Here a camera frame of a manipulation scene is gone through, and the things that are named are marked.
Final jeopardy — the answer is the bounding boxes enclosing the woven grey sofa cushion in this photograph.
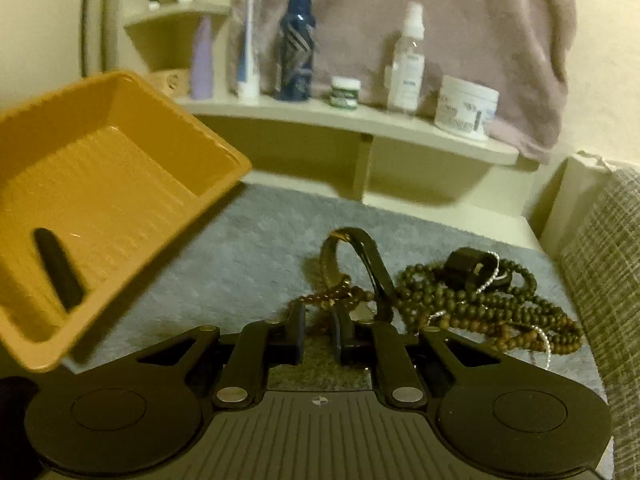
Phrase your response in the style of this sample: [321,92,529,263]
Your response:
[557,165,640,480]

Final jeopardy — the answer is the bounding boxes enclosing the brown bead bracelet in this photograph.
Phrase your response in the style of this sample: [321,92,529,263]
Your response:
[287,282,376,333]

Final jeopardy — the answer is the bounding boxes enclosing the white sofa armrest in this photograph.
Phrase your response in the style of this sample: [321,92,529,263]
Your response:
[530,150,616,261]

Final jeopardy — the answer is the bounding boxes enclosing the white and blue tube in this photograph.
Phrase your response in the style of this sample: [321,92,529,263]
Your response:
[235,0,262,100]

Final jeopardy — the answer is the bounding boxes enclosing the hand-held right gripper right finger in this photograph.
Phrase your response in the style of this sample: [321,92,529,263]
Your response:
[331,310,505,406]

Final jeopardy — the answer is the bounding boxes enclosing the purple bottle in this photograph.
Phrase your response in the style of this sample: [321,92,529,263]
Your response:
[191,16,216,101]

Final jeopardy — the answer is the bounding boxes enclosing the white cream jar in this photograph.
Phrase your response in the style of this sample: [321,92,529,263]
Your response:
[433,75,501,141]

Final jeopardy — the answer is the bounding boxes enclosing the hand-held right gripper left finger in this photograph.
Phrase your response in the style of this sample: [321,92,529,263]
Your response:
[135,304,307,409]

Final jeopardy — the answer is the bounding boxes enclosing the beige cardboard box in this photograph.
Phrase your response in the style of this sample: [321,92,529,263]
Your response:
[150,67,193,101]

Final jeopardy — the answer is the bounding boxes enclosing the light brown bead necklace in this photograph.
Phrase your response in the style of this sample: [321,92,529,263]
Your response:
[480,322,583,357]

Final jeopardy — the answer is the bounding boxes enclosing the clear spray bottle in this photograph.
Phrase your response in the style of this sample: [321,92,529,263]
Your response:
[386,2,426,115]

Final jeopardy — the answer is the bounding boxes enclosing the black strap wristwatch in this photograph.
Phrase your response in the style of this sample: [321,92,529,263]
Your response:
[320,227,397,323]

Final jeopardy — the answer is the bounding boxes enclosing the dark blue patterned bottle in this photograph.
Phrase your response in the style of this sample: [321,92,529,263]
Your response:
[274,0,317,101]

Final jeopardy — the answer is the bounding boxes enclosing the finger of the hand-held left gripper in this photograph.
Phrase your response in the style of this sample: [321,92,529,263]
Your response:
[32,227,86,313]

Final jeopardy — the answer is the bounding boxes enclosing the curved white frame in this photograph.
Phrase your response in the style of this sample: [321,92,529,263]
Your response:
[80,0,121,76]

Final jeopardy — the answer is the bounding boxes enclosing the orange plastic tray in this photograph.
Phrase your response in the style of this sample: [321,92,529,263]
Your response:
[0,70,253,373]

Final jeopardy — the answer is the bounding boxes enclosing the silver chain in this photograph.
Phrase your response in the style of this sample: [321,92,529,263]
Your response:
[425,252,553,368]

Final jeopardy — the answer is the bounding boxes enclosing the dark bead necklace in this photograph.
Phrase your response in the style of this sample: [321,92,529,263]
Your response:
[395,257,585,356]

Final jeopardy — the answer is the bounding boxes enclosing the small green jar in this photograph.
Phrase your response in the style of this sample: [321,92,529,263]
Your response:
[330,76,362,110]

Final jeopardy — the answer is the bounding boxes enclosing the mauve towel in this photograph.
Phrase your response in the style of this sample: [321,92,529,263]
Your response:
[232,0,576,163]

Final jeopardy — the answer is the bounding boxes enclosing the white wooden shelf unit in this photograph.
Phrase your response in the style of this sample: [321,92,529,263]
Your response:
[122,0,521,206]

